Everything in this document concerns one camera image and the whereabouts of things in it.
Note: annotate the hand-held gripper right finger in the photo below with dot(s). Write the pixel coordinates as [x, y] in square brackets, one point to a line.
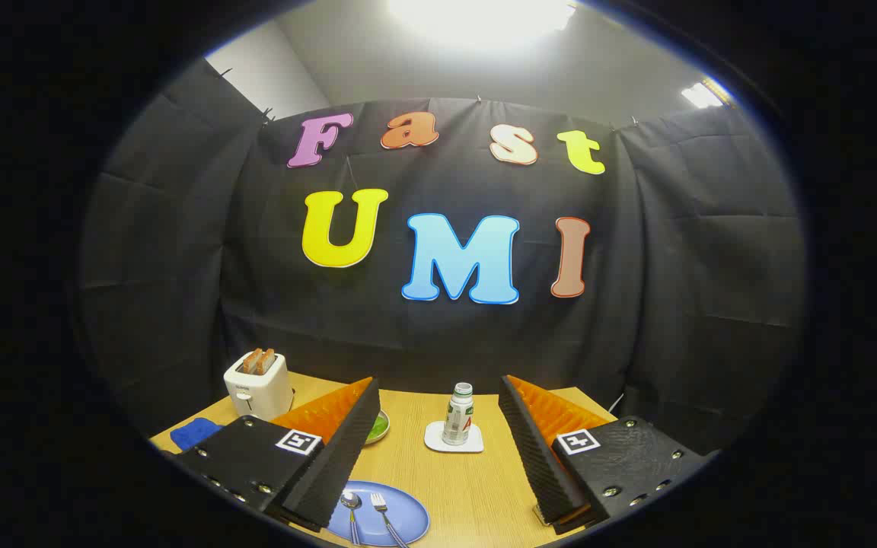
[541, 464]

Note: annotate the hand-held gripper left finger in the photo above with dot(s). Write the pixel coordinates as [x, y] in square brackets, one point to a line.
[339, 464]

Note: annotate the white oval food plate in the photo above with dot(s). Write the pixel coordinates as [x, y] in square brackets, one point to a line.
[379, 429]

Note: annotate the blue round plate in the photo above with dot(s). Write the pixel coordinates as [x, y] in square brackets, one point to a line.
[406, 511]

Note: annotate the white drink bottle green label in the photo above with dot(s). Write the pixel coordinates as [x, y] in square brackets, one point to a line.
[457, 418]

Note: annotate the white square coaster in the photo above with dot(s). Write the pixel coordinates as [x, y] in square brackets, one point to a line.
[435, 439]

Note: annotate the white toaster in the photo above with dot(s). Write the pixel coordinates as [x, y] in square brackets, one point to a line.
[259, 392]

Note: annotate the brown toast slice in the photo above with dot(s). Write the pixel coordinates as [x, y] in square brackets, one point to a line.
[250, 361]
[266, 359]

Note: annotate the blue folded cloth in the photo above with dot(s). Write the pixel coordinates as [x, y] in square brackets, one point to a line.
[193, 434]

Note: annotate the small ceiling light panel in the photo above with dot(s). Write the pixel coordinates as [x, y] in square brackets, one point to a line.
[703, 94]

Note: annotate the large ceiling light panel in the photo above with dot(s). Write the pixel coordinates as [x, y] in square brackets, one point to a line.
[484, 19]

